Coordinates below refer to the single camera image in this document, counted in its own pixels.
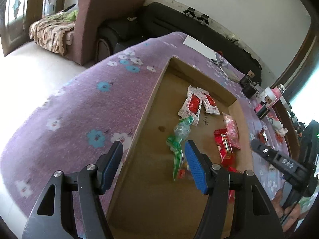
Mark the white paper sheet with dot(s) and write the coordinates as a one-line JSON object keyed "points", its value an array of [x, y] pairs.
{"points": [[200, 47]]}

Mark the person's right hand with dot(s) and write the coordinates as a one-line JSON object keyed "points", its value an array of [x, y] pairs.
{"points": [[294, 215]]}

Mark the maroon armchair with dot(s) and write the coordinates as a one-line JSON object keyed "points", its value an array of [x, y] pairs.
{"points": [[90, 16]]}

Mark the patterned brown blanket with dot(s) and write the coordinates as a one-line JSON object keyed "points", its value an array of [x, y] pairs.
{"points": [[54, 32]]}

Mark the black marker pen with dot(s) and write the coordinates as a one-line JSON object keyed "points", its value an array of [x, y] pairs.
{"points": [[221, 62]]}

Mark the black sofa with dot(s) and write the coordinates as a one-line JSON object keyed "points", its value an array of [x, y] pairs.
{"points": [[156, 20]]}

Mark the black cup holder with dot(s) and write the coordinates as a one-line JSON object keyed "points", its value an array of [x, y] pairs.
{"points": [[249, 87]]}

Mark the green twisted candy wrapper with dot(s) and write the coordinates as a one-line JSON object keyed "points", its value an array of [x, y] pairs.
{"points": [[180, 132]]}

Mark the long red snack packet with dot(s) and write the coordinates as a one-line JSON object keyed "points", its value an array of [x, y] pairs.
{"points": [[225, 150]]}

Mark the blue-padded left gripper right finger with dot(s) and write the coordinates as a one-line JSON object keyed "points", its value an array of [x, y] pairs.
{"points": [[254, 215]]}

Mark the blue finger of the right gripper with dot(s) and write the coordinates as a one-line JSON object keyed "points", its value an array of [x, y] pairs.
{"points": [[264, 151]]}

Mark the brown cardboard tray box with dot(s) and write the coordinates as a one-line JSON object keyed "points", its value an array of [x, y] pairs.
{"points": [[148, 202]]}

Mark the white crumpled cloth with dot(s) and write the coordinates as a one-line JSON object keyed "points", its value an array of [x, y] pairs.
{"points": [[278, 127]]}

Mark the dark red snack bag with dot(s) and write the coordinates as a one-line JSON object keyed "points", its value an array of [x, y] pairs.
{"points": [[262, 137]]}

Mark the black container with pink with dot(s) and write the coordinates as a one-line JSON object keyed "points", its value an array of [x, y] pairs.
{"points": [[261, 110]]}

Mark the green clear snack packet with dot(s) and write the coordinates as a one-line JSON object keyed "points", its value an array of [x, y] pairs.
{"points": [[180, 166]]}

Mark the pink water bottle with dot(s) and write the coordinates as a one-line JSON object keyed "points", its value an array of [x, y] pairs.
{"points": [[278, 91]]}

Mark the olive notebook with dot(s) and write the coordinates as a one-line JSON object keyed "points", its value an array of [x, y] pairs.
{"points": [[230, 74]]}

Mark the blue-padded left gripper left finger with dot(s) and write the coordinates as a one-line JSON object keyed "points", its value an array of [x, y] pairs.
{"points": [[53, 213]]}

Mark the pink snack packet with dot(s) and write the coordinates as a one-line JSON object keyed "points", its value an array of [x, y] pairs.
{"points": [[232, 130]]}

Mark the purple floral tablecloth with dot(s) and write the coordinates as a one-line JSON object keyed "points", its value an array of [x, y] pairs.
{"points": [[105, 104]]}

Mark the white red snack packet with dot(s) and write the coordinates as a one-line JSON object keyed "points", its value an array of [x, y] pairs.
{"points": [[192, 105]]}

